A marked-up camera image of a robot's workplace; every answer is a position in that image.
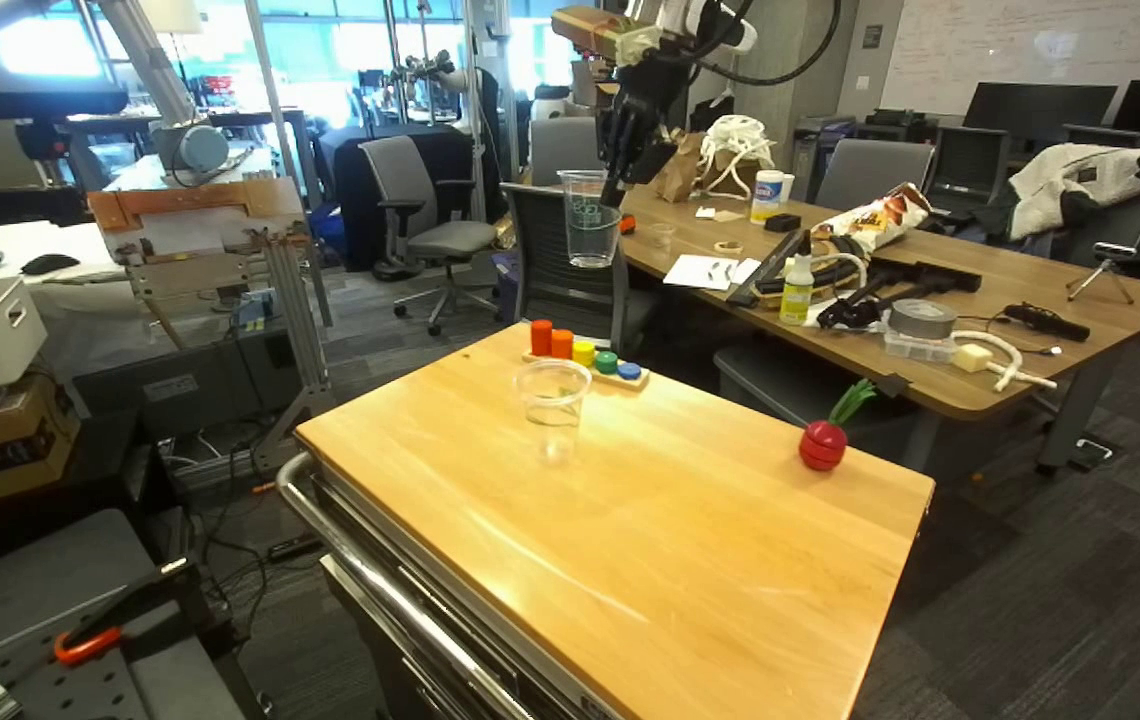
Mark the white orange snack bag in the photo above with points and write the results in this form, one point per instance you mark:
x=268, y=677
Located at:
x=870, y=222

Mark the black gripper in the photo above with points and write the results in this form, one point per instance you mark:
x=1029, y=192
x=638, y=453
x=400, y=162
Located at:
x=653, y=94

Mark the brown paper bag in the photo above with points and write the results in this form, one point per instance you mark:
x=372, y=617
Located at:
x=677, y=173

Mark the orange clamp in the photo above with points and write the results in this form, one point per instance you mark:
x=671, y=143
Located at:
x=88, y=650

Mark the grey tape roll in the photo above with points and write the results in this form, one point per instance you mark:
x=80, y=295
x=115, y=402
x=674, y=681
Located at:
x=921, y=322

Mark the blue toy peg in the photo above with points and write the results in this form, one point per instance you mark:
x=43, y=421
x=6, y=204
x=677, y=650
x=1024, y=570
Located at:
x=628, y=368

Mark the orange toy peg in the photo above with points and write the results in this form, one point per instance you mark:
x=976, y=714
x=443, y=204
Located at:
x=561, y=345

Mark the white cloth jacket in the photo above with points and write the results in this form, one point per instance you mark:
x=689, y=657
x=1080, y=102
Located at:
x=1073, y=173

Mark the grey pole with joint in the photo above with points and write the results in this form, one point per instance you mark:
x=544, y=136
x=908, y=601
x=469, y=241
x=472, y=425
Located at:
x=188, y=148

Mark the yellow green plastic bottle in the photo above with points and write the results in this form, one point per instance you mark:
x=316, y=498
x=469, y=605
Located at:
x=798, y=295

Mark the grey swivel office chair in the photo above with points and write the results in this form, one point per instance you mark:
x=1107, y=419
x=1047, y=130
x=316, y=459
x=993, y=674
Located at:
x=400, y=186

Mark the grey chair backrest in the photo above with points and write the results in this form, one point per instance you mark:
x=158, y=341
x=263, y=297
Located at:
x=552, y=147

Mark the phone on small tripod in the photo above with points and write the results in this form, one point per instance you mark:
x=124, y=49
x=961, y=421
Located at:
x=1116, y=230

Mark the clear plastic cup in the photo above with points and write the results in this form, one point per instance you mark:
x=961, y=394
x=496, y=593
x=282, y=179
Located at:
x=552, y=397
x=590, y=222

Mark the small black pouch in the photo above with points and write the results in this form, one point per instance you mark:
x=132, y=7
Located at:
x=780, y=222

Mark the long black bar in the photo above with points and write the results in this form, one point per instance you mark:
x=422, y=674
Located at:
x=764, y=270

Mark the black pegboard table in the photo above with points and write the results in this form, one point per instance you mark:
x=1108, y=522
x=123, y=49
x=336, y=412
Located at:
x=50, y=601

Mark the small black hand tool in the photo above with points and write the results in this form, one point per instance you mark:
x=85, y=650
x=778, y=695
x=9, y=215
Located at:
x=1047, y=322

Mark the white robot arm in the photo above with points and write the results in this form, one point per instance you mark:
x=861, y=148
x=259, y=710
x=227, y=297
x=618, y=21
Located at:
x=700, y=24

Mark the wooden shelf cart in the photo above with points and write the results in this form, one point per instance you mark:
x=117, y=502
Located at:
x=194, y=215

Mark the white mesh bag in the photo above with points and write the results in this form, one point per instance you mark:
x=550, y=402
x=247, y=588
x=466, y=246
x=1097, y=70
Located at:
x=732, y=147

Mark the large wooden conference table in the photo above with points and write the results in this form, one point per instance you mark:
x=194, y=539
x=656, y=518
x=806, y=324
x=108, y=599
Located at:
x=1073, y=287

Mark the light grey padded chair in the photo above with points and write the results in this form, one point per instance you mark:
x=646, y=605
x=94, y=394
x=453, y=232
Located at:
x=870, y=170

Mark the black pistol shaped tool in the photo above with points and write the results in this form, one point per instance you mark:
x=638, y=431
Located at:
x=929, y=278

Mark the tan wrist camera mount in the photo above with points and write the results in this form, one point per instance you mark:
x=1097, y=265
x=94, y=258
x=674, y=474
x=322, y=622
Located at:
x=593, y=33

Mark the dark grey mesh office chair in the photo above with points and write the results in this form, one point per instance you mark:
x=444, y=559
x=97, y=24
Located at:
x=569, y=300

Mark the white labelled paper cup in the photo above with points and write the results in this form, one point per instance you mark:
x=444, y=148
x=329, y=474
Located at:
x=771, y=199

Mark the green toy peg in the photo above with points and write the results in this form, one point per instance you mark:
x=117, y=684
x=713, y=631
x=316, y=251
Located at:
x=605, y=360

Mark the yellow toy peg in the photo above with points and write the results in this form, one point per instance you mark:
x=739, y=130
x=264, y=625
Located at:
x=584, y=352

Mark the black computer mouse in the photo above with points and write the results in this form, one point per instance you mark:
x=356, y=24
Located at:
x=50, y=265

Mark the white paper sheet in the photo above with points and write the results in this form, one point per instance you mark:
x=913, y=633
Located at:
x=713, y=275

